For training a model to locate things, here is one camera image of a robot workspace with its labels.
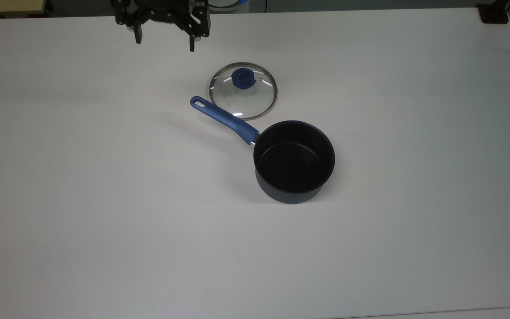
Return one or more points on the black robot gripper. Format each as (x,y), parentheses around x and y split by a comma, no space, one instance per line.
(162,8)

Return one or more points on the glass lid with blue knob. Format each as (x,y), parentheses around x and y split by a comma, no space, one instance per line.
(243,91)

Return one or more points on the white round base blue light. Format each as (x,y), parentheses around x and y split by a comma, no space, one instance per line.
(228,4)

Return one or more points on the yellow wooden table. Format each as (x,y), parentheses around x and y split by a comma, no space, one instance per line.
(7,6)

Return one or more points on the black box at table corner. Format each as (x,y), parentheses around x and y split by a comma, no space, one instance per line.
(494,13)

